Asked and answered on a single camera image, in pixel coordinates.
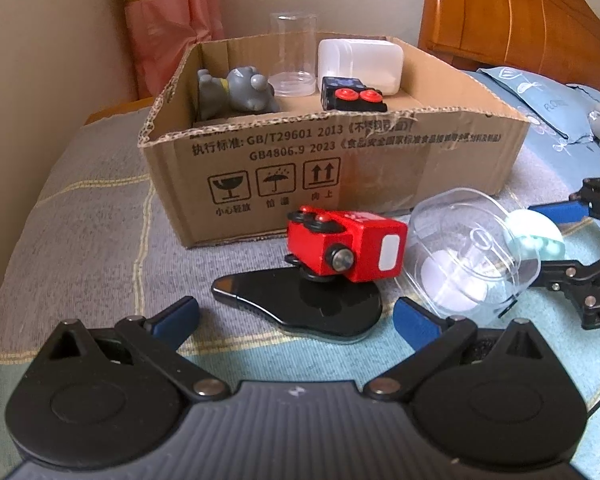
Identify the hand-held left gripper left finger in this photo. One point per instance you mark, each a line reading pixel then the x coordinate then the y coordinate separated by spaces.
pixel 176 321

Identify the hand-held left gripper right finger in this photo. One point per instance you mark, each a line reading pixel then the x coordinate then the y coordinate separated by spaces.
pixel 417 326

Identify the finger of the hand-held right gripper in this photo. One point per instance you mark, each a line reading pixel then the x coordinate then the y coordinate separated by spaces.
pixel 570 272
pixel 560 211

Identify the clear plastic case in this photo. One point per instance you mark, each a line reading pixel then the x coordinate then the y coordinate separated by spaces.
pixel 455 240

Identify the cardboard box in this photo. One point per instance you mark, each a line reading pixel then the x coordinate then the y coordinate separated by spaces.
pixel 380 170

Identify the grey hippo toy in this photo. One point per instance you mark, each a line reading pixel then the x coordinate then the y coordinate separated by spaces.
pixel 245 90

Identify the white bottle green label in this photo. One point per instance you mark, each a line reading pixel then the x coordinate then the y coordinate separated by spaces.
pixel 365 65

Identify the black fidget cube red buttons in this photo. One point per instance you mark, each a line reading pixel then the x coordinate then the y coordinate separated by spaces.
pixel 345 86

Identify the clear plastic jar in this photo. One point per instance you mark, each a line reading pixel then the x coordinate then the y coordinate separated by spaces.
pixel 292 80

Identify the mint green round toy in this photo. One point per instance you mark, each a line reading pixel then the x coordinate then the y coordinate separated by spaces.
pixel 535 225

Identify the blue floral bedsheet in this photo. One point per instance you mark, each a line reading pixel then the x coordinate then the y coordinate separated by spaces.
pixel 555 162

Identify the black flat plastic piece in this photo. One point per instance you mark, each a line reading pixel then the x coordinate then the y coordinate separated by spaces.
pixel 330 315

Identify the blue floral pillow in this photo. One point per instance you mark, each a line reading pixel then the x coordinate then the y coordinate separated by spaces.
pixel 545 95

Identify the wooden bed headboard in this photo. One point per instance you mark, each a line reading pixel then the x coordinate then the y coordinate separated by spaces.
pixel 520 10

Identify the wooden bedside table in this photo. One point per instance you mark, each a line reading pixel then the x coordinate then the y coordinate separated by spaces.
pixel 120 110

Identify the pink curtain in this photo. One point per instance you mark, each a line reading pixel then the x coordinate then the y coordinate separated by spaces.
pixel 170 25

